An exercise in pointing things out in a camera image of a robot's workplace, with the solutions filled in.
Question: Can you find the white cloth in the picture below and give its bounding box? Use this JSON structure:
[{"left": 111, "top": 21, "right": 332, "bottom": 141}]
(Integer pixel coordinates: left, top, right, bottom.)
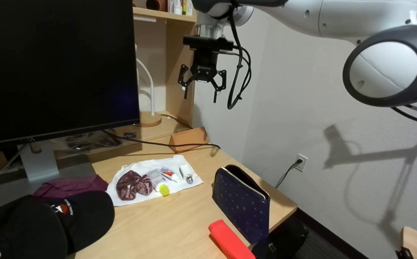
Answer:
[{"left": 106, "top": 154, "right": 204, "bottom": 207}]

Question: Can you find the small toothpaste tube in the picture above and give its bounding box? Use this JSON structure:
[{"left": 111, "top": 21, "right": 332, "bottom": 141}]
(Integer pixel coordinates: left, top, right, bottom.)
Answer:
[{"left": 160, "top": 167, "right": 181, "bottom": 183}]

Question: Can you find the red plastic case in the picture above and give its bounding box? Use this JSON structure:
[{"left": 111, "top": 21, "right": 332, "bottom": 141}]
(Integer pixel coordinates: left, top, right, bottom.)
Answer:
[{"left": 208, "top": 219, "right": 257, "bottom": 259}]

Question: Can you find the small white box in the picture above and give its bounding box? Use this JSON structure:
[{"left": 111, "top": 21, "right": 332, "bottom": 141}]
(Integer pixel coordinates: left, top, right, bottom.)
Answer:
[{"left": 179, "top": 164, "right": 194, "bottom": 179}]

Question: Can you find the white desk lamp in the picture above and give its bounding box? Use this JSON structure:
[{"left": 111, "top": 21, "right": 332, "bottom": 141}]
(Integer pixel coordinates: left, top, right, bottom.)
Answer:
[{"left": 135, "top": 44, "right": 163, "bottom": 128}]

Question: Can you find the row of bottles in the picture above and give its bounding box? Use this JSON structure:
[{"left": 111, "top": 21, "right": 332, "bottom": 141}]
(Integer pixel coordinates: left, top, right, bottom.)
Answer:
[{"left": 168, "top": 0, "right": 195, "bottom": 16}]

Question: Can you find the maroon cloth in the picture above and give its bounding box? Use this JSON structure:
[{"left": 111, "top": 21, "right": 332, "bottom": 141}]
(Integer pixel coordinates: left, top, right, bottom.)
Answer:
[{"left": 32, "top": 175, "right": 109, "bottom": 199}]

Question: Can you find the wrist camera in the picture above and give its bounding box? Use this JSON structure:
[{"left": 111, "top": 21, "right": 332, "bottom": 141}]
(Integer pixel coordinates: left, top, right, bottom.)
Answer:
[{"left": 183, "top": 35, "right": 235, "bottom": 51}]

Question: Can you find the brown wooden block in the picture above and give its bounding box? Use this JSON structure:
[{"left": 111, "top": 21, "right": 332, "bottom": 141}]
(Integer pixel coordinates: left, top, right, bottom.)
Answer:
[{"left": 168, "top": 127, "right": 209, "bottom": 154}]

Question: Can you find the white wall socket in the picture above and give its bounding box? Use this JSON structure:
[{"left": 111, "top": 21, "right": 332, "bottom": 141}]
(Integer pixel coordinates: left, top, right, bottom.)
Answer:
[{"left": 295, "top": 153, "right": 309, "bottom": 173}]

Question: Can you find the black baseball cap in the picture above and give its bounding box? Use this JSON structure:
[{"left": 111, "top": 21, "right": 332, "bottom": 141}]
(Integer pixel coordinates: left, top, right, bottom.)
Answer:
[{"left": 0, "top": 190, "right": 115, "bottom": 259}]

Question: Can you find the navy dotted pouch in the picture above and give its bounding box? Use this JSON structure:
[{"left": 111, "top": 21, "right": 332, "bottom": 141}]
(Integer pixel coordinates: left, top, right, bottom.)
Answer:
[{"left": 212, "top": 164, "right": 271, "bottom": 245}]

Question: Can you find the black power cable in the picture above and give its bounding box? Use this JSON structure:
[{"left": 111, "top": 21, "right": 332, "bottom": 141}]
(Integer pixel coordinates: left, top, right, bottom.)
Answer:
[{"left": 275, "top": 159, "right": 303, "bottom": 189}]

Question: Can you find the black bag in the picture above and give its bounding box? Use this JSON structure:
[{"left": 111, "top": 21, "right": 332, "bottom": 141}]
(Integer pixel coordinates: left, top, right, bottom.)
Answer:
[{"left": 251, "top": 215, "right": 310, "bottom": 259}]

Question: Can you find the printed paper sheet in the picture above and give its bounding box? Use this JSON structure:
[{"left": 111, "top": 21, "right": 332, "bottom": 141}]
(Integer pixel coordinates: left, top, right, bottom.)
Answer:
[{"left": 51, "top": 130, "right": 123, "bottom": 152}]

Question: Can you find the brown round container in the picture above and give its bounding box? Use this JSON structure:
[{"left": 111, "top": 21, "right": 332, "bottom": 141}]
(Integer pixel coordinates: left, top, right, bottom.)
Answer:
[{"left": 146, "top": 0, "right": 168, "bottom": 12}]

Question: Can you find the black computer monitor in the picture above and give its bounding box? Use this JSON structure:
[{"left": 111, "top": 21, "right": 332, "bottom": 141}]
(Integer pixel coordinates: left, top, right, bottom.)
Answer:
[{"left": 0, "top": 0, "right": 141, "bottom": 213}]

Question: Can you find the brown velvet scrunchie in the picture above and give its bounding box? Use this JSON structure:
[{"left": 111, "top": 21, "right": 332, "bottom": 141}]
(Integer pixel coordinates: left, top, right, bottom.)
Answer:
[{"left": 115, "top": 170, "right": 154, "bottom": 201}]

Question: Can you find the tube with yellow cap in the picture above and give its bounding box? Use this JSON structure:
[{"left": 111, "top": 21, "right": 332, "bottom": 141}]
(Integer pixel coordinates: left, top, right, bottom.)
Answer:
[{"left": 147, "top": 169, "right": 171, "bottom": 197}]

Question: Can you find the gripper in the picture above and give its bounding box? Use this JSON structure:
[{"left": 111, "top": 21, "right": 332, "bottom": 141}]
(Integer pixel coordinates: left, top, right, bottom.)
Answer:
[{"left": 178, "top": 49, "right": 228, "bottom": 104}]

